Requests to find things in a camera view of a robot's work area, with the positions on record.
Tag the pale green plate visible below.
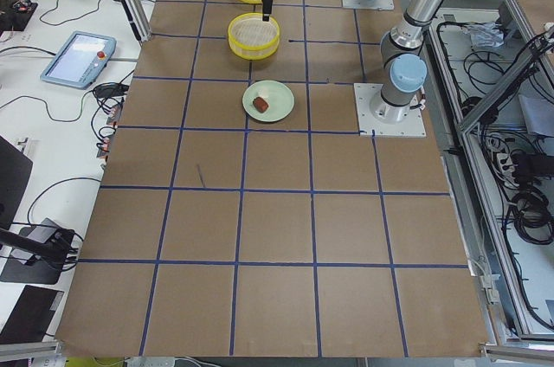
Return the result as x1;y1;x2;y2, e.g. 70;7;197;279
242;80;295;123

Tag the yellow bamboo steamer base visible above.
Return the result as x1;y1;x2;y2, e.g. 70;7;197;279
228;12;280;61

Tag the teach pendant tablet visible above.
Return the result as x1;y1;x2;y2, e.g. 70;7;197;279
40;31;117;89

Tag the black monitor stand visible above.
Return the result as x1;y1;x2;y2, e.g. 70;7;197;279
1;219;81;285

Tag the black cable on desk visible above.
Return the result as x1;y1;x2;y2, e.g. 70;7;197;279
0;72;133;123

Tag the brown bun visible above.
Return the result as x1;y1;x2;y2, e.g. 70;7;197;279
252;96;269;113

